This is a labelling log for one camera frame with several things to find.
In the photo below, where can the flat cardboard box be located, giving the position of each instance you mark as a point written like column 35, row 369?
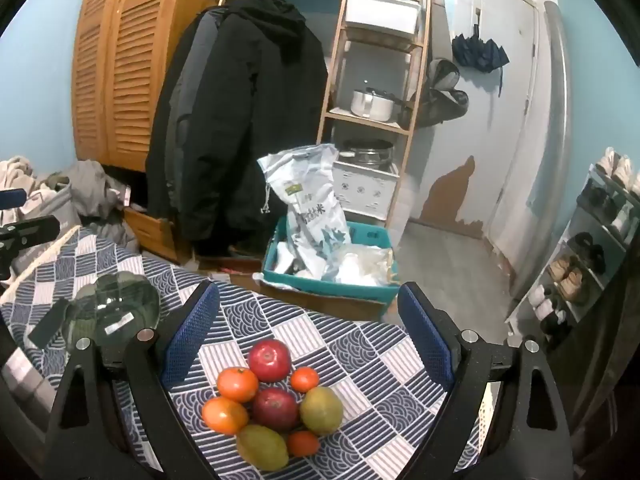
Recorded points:
column 350, row 307

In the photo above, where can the silver metal pole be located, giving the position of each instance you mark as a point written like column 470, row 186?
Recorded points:
column 557, row 110

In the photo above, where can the dark grey jacket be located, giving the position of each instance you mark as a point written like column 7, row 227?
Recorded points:
column 182, row 110

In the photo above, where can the red apple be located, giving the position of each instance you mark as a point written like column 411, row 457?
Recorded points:
column 270, row 360
column 275, row 407

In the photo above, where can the group of shoes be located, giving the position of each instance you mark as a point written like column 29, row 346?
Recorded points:
column 570, row 280

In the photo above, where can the white printed rice bag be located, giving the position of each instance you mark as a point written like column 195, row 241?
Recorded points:
column 305, row 210

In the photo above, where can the black coat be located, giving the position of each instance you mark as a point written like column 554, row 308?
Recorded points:
column 260, row 110

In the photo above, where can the teal plastic basket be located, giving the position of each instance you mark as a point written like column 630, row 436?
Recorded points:
column 325, row 287

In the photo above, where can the dark hanging bag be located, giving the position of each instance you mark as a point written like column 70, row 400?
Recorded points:
column 442, row 95

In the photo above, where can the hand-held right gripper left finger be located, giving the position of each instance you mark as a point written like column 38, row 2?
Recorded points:
column 190, row 332

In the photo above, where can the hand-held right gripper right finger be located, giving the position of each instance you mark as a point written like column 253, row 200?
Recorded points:
column 425, row 335

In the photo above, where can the beige towel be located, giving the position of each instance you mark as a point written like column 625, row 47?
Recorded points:
column 15, row 170

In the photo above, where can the white door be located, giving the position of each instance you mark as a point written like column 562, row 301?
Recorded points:
column 500, row 135

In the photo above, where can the grey shoe rack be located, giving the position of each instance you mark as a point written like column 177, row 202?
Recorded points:
column 580, row 240

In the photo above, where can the steel pot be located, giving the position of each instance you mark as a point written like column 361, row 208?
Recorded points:
column 365, row 152

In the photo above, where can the green mango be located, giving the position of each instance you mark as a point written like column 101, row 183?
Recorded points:
column 320, row 410

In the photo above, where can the white pot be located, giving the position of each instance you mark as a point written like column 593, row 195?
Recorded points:
column 370, row 105

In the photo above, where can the dark flat box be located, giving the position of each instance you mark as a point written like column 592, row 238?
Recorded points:
column 47, row 325

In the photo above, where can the wooden shelf rack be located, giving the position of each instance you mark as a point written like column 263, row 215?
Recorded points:
column 365, row 122

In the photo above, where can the wooden louvred wardrobe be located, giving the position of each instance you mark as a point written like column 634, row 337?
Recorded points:
column 125, row 60

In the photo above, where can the large orange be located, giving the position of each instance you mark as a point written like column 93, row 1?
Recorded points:
column 237, row 384
column 225, row 415

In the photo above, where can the wooden drawer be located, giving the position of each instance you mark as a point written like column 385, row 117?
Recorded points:
column 155, row 232

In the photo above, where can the navy folded umbrella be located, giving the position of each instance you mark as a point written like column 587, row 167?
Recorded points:
column 480, row 52

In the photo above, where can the clear plastic bag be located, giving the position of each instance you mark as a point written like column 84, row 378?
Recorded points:
column 360, row 265

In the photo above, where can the clear glass plate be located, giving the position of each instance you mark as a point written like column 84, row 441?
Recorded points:
column 120, row 295

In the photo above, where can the white storage bin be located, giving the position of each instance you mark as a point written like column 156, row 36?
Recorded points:
column 382, row 15

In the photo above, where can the small tangerine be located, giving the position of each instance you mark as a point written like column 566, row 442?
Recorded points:
column 305, row 379
column 302, row 443

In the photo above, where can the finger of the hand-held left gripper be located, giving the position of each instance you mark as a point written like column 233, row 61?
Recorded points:
column 12, row 198
column 30, row 232

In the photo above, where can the white patterned cabinet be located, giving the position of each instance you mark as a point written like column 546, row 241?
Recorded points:
column 365, row 190

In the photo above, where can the blue white patterned tablecloth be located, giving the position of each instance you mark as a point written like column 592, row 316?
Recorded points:
column 350, row 360

